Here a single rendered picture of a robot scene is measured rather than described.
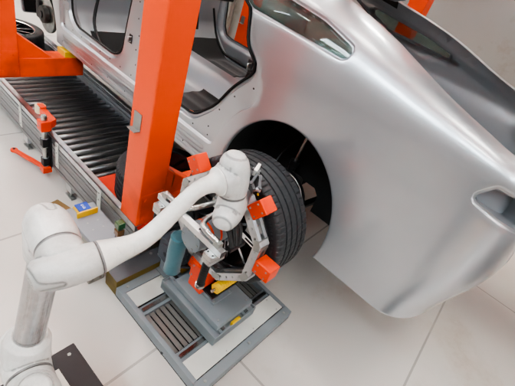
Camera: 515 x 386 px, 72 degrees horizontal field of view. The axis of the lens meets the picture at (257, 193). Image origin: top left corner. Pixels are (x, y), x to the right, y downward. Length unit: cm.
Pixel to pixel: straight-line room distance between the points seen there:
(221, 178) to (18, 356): 95
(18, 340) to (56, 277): 51
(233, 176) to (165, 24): 71
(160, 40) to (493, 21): 407
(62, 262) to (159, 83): 88
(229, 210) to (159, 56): 73
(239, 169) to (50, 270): 60
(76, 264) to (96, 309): 132
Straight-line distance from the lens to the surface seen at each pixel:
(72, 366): 190
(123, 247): 114
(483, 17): 507
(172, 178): 207
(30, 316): 147
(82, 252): 111
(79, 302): 244
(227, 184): 116
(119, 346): 228
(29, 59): 360
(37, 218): 123
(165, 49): 162
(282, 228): 157
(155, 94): 168
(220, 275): 182
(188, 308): 225
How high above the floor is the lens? 199
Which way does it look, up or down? 34 degrees down
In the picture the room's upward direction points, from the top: 21 degrees clockwise
